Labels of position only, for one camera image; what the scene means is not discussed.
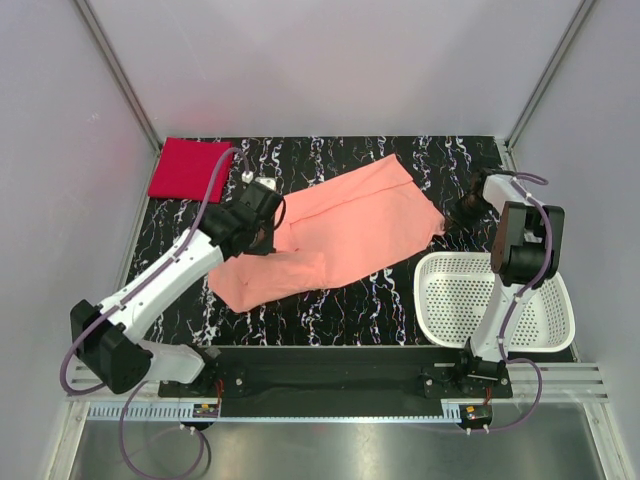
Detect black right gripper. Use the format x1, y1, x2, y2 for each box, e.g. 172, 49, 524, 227
443, 194, 490, 234

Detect salmon pink t shirt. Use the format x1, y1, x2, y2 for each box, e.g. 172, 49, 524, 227
208, 155, 444, 313

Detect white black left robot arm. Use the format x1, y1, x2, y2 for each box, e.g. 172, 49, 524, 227
71, 177, 285, 396

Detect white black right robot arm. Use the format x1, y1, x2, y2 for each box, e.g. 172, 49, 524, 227
445, 168, 565, 397

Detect white perforated plastic basket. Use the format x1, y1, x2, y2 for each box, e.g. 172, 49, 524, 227
413, 252, 576, 353

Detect folded red t shirt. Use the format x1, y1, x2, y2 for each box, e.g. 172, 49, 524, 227
147, 138, 232, 203

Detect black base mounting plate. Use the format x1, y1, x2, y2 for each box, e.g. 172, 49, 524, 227
159, 346, 513, 413

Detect right aluminium frame post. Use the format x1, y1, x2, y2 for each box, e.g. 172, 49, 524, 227
504, 0, 599, 154

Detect aluminium frame post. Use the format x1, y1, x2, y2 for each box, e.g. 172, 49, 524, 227
504, 0, 599, 154
71, 0, 163, 155

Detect white slotted cable duct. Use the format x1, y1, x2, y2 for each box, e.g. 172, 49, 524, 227
88, 401, 462, 424

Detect left aluminium frame post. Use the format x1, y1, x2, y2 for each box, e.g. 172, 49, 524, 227
71, 0, 163, 155

